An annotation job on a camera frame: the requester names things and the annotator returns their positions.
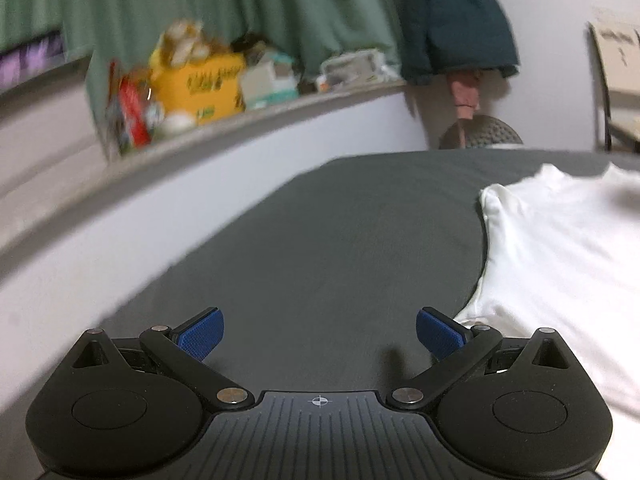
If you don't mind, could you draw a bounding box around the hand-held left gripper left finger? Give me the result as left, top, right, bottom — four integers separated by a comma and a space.
72, 307, 256, 411

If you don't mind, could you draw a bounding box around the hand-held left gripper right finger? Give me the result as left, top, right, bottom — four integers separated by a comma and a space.
387, 307, 571, 411

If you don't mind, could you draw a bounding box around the white t-shirt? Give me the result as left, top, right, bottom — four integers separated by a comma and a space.
452, 162, 640, 421

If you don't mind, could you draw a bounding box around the grey stone ledge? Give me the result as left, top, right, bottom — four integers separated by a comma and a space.
0, 80, 408, 261

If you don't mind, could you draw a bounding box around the round grey stool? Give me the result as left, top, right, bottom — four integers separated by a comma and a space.
439, 115, 523, 151

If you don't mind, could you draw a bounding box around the white bowl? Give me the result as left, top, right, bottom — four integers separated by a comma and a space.
160, 114, 196, 136

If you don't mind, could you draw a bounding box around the green label bottle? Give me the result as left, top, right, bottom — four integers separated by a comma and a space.
145, 100, 165, 132

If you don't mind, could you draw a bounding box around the red snack packet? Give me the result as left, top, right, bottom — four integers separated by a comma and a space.
117, 80, 153, 147

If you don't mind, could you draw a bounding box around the pink cloth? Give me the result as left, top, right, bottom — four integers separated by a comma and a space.
447, 71, 483, 121

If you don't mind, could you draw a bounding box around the yellow cardboard box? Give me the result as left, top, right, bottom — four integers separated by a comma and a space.
150, 52, 248, 126

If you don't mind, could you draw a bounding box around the white and teal box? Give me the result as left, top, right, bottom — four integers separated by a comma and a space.
240, 60, 298, 111

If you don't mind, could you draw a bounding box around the grey storage box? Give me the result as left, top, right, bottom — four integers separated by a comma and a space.
0, 55, 110, 196

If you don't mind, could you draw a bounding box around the clear zip pouch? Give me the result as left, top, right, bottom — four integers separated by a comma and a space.
320, 50, 388, 86

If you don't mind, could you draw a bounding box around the brown plush monkey toy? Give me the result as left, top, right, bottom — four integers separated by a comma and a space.
150, 20, 231, 68

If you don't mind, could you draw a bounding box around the black cap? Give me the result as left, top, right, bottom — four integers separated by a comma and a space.
232, 32, 271, 56

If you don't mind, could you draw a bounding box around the dark teal jacket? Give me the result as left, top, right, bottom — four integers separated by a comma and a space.
400, 0, 521, 86

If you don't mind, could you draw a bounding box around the cream wooden chair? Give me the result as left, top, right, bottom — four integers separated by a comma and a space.
587, 7, 640, 153

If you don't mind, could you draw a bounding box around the open laptop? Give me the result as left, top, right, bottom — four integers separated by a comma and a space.
0, 32, 66, 92

